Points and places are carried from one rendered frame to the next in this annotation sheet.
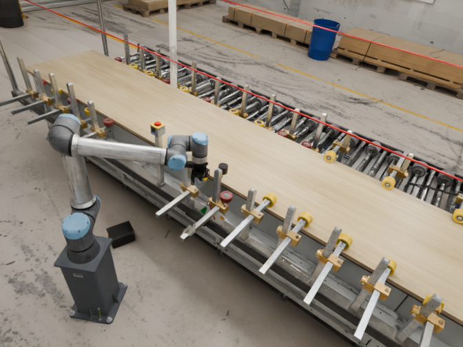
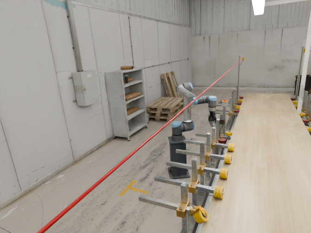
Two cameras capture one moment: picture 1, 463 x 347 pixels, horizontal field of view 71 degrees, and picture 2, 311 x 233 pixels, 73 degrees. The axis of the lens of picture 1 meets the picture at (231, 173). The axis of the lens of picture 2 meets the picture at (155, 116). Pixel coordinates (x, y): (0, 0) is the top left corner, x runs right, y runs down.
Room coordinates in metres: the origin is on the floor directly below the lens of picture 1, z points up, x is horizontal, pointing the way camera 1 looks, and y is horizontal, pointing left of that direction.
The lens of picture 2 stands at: (0.56, -2.10, 1.91)
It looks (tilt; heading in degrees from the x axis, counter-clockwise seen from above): 17 degrees down; 84
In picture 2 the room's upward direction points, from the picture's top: 4 degrees counter-clockwise
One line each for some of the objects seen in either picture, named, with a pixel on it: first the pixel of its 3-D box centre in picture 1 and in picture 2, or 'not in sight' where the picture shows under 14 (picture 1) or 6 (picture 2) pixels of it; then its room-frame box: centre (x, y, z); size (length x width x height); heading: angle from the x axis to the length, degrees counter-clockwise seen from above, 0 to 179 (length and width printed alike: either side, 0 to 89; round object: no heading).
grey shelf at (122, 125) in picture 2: not in sight; (128, 102); (0.45, 2.89, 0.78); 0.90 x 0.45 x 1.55; 57
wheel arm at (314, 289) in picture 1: (326, 268); (194, 167); (1.02, -0.55, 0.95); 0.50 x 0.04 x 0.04; 148
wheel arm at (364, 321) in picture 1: (374, 297); (184, 184); (0.89, -0.77, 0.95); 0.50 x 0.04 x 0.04; 148
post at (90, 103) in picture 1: (95, 127); (230, 111); (2.16, 1.14, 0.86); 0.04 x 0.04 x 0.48; 58
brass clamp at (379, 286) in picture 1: (374, 286); (194, 184); (0.95, -0.78, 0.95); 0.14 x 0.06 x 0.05; 58
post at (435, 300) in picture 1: (413, 322); (184, 214); (0.83, -0.98, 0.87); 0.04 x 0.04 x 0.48; 58
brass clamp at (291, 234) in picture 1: (288, 235); (208, 154); (1.22, -0.36, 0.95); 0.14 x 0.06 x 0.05; 58
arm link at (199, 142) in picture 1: (199, 144); (212, 101); (1.47, 0.20, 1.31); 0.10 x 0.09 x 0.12; 100
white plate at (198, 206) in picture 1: (209, 213); not in sight; (1.49, 0.12, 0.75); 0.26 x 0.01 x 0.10; 58
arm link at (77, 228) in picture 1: (78, 230); (177, 127); (1.19, 0.86, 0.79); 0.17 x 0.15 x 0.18; 10
